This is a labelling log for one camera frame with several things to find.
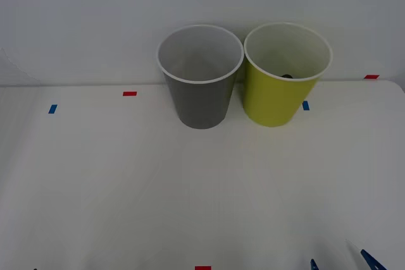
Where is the grey plastic waste bin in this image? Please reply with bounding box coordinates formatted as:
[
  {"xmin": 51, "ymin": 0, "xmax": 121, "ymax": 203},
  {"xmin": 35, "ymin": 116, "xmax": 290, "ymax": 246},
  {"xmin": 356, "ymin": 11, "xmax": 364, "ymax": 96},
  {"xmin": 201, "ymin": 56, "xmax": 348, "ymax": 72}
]
[{"xmin": 156, "ymin": 23, "xmax": 246, "ymax": 130}]

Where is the yellow-green plastic waste bin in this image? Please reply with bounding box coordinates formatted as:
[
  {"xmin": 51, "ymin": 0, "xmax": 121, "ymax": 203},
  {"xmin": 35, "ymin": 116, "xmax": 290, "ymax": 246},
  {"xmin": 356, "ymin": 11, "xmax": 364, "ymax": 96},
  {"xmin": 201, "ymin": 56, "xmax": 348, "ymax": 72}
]
[{"xmin": 242, "ymin": 21, "xmax": 334, "ymax": 128}]

